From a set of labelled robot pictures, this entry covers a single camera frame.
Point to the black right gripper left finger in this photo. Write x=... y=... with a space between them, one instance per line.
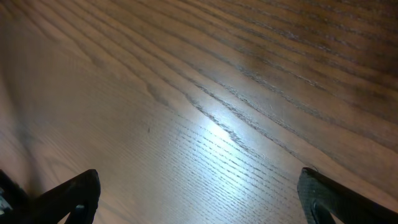
x=76 y=200

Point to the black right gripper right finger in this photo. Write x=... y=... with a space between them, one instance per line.
x=322 y=199

